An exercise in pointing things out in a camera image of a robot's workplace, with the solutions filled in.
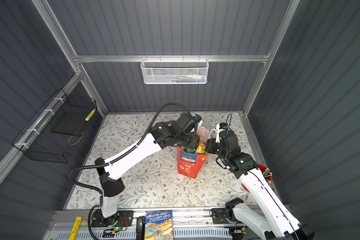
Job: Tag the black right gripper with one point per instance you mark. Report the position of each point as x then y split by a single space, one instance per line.
211 142

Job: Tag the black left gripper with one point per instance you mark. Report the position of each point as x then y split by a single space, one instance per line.
195 141

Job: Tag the red paper gift bag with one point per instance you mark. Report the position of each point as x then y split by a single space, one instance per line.
189 165

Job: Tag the green spring tea candy bag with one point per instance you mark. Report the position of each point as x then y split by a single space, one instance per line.
187 150

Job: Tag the orange fruits candy bag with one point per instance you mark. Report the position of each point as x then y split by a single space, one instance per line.
201 148

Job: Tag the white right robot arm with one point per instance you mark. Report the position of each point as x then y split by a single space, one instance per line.
277 222

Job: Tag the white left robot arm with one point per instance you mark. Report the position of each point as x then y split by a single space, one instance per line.
177 133

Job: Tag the red pencil cup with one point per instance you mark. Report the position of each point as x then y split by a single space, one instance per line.
264 174

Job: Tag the colourful book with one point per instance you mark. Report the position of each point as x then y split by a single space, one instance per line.
158 225

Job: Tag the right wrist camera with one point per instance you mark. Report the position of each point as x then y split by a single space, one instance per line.
221 128

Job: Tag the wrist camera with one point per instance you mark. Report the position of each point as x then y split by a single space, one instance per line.
221 128
198 119

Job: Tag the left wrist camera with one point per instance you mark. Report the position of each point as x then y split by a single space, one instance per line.
198 119

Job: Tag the white wire wall basket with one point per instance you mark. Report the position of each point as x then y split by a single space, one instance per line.
174 73

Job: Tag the black wire side basket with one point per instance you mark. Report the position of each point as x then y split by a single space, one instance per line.
54 135

